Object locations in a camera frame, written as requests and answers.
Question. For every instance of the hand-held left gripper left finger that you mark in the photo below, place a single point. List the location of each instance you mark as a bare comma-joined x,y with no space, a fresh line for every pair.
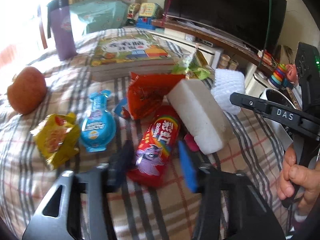
122,160

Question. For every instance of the white box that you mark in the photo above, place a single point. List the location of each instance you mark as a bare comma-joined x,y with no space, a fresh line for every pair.
190,37

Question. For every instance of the white foam block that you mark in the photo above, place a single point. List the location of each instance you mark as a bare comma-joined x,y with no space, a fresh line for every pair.
200,115

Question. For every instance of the red candy packet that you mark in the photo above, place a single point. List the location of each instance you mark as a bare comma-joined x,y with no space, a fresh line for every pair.
155,140

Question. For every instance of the green snack packet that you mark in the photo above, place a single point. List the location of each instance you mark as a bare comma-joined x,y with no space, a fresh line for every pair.
195,67

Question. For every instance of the green cover picture book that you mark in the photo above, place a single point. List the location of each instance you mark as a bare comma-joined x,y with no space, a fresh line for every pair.
130,50

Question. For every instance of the white foam net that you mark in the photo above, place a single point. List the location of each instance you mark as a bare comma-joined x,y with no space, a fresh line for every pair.
228,82

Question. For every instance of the brown bag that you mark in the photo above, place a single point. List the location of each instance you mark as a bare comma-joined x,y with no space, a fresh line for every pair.
285,53

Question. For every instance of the beige jar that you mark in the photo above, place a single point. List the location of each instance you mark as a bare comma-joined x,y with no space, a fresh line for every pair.
224,60

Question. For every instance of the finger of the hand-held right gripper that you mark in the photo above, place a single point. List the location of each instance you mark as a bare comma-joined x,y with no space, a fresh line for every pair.
262,107

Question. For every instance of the red toy telephone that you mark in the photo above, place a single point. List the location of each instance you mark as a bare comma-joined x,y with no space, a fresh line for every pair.
265,56

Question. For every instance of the pink toy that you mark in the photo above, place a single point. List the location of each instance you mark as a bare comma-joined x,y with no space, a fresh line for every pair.
291,73

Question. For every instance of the red apple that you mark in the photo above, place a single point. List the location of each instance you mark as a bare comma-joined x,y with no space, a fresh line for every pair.
26,90

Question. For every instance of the blue candy packet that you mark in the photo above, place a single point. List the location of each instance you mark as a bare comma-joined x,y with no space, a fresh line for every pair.
97,127

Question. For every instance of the black set-top box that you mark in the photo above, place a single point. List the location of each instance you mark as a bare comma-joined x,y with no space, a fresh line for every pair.
205,41

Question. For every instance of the purple bottle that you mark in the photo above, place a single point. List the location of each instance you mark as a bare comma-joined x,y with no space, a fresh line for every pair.
63,37

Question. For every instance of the teal covered appliance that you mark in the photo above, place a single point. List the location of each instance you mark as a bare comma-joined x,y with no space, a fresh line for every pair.
97,15

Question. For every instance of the black television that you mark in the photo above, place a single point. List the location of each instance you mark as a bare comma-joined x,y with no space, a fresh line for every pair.
225,10

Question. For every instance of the person's right forearm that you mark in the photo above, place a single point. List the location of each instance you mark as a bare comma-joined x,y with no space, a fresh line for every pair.
307,215

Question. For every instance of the orange snack packet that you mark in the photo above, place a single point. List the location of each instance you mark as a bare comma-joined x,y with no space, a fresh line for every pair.
147,95

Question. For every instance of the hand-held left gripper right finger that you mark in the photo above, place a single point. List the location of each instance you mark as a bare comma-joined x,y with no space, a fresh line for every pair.
188,167

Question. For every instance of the red blue small wrapper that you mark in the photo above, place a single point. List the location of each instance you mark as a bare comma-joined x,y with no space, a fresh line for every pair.
122,110

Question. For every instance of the pink small object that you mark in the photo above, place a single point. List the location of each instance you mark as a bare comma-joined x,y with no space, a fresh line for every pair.
191,142

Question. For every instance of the blue toy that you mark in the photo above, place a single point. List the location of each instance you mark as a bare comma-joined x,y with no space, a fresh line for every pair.
145,23

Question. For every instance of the white green toy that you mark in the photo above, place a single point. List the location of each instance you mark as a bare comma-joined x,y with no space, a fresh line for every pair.
133,11

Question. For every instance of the person's right hand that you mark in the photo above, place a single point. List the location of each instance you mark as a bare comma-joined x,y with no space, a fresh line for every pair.
287,180

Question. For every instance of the yellow snack packet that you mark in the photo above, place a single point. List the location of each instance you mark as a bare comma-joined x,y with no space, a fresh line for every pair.
55,140

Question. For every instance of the white bin with black bag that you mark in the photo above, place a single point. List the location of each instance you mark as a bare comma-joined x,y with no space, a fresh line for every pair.
277,97

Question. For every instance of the white TV cabinet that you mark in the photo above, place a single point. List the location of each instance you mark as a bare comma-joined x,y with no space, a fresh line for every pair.
175,33

